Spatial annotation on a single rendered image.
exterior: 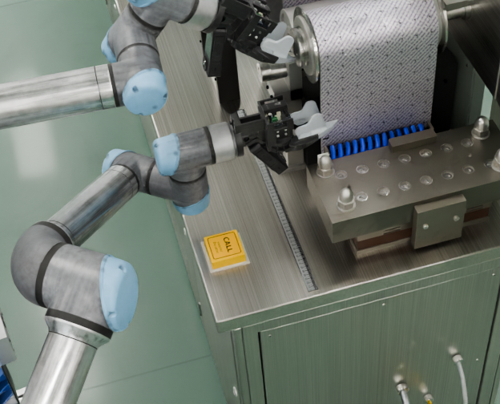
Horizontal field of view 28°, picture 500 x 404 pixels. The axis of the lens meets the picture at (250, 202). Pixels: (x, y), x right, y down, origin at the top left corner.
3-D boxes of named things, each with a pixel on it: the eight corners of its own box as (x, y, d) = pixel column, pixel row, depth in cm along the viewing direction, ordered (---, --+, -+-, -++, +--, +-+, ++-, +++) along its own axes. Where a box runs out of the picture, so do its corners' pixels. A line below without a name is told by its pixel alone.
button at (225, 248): (203, 244, 206) (203, 236, 204) (237, 236, 206) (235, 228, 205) (212, 270, 201) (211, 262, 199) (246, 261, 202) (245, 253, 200)
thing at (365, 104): (320, 149, 205) (320, 81, 191) (429, 123, 208) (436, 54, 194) (321, 151, 204) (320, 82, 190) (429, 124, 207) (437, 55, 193)
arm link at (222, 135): (217, 171, 195) (207, 143, 200) (240, 165, 196) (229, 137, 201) (214, 144, 189) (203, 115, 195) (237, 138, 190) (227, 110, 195)
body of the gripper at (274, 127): (297, 119, 190) (235, 134, 189) (298, 151, 197) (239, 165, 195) (285, 93, 195) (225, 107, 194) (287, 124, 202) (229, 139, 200)
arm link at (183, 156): (155, 160, 199) (148, 130, 193) (208, 147, 201) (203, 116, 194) (163, 188, 194) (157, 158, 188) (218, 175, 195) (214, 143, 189)
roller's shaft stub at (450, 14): (428, 18, 197) (429, -1, 194) (461, 10, 198) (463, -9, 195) (437, 31, 195) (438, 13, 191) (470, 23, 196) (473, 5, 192)
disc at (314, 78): (294, 51, 201) (292, -9, 190) (296, 50, 201) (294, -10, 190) (317, 98, 192) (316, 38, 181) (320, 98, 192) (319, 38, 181)
